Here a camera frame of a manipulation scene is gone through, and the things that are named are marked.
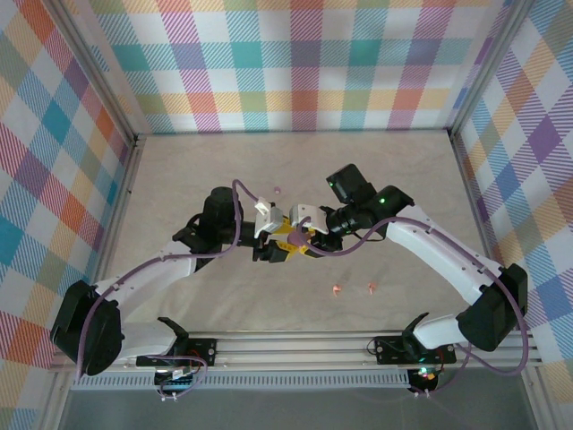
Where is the left controller board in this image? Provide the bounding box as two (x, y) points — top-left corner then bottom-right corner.
(153, 365), (201, 391)

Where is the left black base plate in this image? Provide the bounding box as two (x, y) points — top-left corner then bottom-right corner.
(136, 338), (219, 368)

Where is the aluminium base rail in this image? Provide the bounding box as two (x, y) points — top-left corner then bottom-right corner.
(48, 330), (545, 373)

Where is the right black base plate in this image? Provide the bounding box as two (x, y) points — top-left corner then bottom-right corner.
(373, 334), (458, 365)

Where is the controller board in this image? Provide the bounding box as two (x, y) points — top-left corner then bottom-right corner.
(409, 365), (442, 386)
(153, 365), (201, 391)

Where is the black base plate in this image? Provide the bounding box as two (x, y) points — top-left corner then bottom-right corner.
(373, 334), (458, 365)
(136, 338), (219, 368)

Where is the right aluminium corner post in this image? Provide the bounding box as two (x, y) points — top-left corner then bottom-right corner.
(445, 0), (538, 140)

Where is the left aluminium corner post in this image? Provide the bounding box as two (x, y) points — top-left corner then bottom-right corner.
(47, 0), (147, 149)

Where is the right controller board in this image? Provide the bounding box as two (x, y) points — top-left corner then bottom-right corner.
(409, 365), (442, 386)

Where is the right aluminium side rail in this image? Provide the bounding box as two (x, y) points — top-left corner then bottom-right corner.
(447, 129), (505, 270)

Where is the white slotted cable duct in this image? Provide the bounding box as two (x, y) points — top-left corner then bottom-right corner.
(71, 374), (413, 391)

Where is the aluminium side rail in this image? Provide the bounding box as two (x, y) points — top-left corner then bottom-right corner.
(91, 133), (148, 288)
(447, 129), (505, 270)

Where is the aluminium corner post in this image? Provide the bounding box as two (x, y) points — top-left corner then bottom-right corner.
(47, 0), (147, 149)
(445, 0), (538, 140)

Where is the left aluminium side rail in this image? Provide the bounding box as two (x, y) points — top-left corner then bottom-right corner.
(91, 133), (148, 288)

